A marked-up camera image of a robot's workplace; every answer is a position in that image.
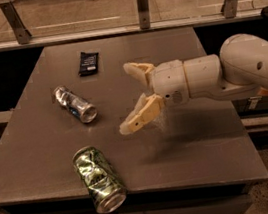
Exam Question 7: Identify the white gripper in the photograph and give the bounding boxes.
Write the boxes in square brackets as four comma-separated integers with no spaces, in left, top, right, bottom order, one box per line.
[119,60,190,135]

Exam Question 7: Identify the orange tape roll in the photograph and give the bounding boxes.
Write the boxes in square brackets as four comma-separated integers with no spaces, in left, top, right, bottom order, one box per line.
[257,88,268,96]

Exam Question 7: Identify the crushed silver redbull can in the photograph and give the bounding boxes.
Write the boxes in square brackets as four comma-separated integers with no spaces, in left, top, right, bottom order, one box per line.
[53,86,98,124]

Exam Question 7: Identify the crushed green can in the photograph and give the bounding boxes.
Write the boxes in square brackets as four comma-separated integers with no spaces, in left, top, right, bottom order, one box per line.
[73,146,127,214]

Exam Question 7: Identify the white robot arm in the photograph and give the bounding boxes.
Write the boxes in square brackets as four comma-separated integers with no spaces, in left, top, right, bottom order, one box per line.
[119,34,268,135]

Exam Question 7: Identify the left metal rail bracket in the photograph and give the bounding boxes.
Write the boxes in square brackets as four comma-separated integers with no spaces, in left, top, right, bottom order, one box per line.
[0,1,32,45]

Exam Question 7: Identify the dark blue snack packet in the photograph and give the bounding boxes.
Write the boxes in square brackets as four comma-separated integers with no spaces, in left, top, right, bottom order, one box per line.
[78,52,99,77]

